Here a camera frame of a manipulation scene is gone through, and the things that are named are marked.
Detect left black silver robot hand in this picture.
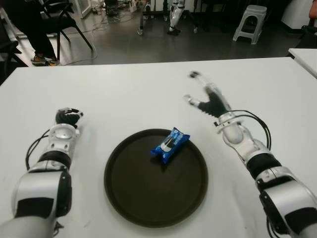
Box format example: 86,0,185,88
54,107,85,130

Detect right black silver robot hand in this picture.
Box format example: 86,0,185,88
183,70,233,119

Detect blue Oreo cookie packet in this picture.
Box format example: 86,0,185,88
151,127,191,165

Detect black chair with armrest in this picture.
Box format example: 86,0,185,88
0,39,31,83

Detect person in black trousers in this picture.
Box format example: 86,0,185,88
4,0,61,67

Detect white humanoid robot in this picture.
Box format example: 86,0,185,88
167,0,186,36

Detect black chair with angled legs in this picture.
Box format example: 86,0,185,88
41,0,95,66

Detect grey plastic stool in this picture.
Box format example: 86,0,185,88
232,4,268,46

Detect white side table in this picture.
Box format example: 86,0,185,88
288,48,317,79

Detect round dark brown tray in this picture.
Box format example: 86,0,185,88
104,128,209,228

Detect black padded seat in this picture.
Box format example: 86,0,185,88
296,19,317,49

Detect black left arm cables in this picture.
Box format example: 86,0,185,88
26,128,52,172

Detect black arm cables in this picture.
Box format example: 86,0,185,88
26,128,52,172
232,110,272,151

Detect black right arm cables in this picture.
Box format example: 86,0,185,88
232,110,272,151

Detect white floor cable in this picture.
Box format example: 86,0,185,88
60,9,121,66

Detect black wheeled gantry frame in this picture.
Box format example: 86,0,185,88
136,0,200,37

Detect white metal frame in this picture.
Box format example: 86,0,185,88
73,0,94,19

